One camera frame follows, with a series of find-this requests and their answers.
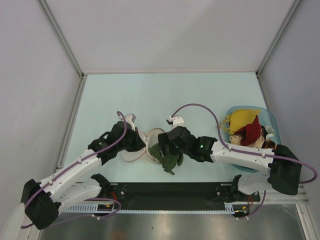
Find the round beige mesh laundry bag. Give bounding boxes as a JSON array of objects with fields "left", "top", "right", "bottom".
[{"left": 120, "top": 127, "right": 165, "bottom": 165}]

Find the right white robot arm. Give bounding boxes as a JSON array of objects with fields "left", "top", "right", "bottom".
[{"left": 158, "top": 126, "right": 302, "bottom": 201}]

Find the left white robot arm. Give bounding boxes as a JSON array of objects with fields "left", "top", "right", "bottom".
[{"left": 21, "top": 113, "right": 146, "bottom": 230}]

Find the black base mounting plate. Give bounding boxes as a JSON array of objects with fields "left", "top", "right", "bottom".
[{"left": 98, "top": 182, "right": 261, "bottom": 210}]

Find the beige garment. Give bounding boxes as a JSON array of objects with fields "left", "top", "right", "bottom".
[{"left": 229, "top": 134, "right": 265, "bottom": 149}]

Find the yellow garment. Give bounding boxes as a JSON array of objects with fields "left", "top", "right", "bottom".
[{"left": 219, "top": 108, "right": 261, "bottom": 135}]

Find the red lace garment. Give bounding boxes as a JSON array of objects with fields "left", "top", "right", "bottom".
[{"left": 237, "top": 115, "right": 261, "bottom": 146}]

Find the orange black garment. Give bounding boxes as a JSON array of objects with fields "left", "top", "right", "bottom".
[{"left": 262, "top": 140, "right": 277, "bottom": 149}]

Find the translucent blue plastic basket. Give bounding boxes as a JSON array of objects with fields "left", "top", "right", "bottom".
[{"left": 223, "top": 105, "right": 283, "bottom": 175}]

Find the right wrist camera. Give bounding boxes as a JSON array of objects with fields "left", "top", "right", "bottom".
[{"left": 166, "top": 116, "right": 185, "bottom": 129}]

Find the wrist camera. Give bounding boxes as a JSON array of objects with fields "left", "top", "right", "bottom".
[
  {"left": 166, "top": 116, "right": 185, "bottom": 129},
  {"left": 118, "top": 113, "right": 136, "bottom": 131}
]

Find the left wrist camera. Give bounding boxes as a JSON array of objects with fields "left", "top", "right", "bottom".
[{"left": 118, "top": 113, "right": 136, "bottom": 131}]

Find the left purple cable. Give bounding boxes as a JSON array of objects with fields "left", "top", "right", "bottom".
[{"left": 20, "top": 110, "right": 130, "bottom": 229}]

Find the purple cable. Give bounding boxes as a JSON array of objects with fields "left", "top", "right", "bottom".
[
  {"left": 20, "top": 110, "right": 130, "bottom": 229},
  {"left": 171, "top": 103, "right": 320, "bottom": 221}
]

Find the white slotted cable duct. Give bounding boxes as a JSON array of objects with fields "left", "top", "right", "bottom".
[{"left": 62, "top": 202, "right": 250, "bottom": 215}]

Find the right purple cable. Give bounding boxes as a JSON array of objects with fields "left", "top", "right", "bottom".
[{"left": 171, "top": 103, "right": 320, "bottom": 221}]

